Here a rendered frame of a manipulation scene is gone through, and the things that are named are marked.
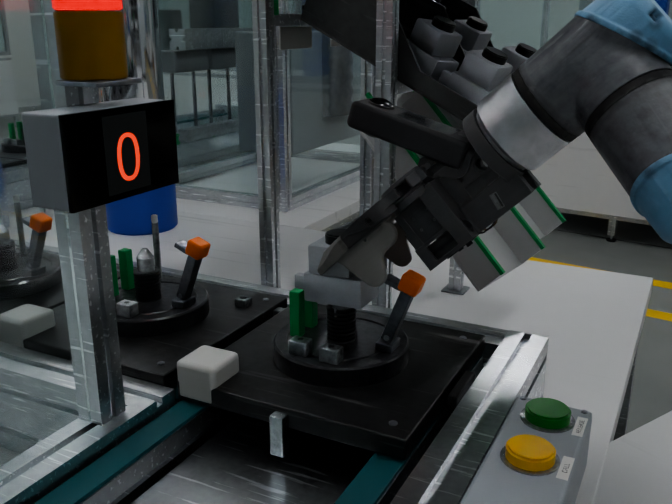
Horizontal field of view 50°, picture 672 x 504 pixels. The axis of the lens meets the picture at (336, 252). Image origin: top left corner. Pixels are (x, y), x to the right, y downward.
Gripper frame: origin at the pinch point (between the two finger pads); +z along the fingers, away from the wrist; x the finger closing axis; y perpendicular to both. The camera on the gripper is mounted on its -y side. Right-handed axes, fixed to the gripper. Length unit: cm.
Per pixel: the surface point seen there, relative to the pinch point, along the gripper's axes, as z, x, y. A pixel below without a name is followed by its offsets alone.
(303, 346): 6.0, -5.7, 5.4
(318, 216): 50, 86, -17
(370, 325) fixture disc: 5.0, 4.3, 8.1
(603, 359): -1.4, 35.6, 32.1
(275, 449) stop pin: 9.9, -13.2, 11.2
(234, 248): 52, 55, -19
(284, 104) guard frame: 38, 86, -42
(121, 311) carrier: 23.0, -5.9, -10.1
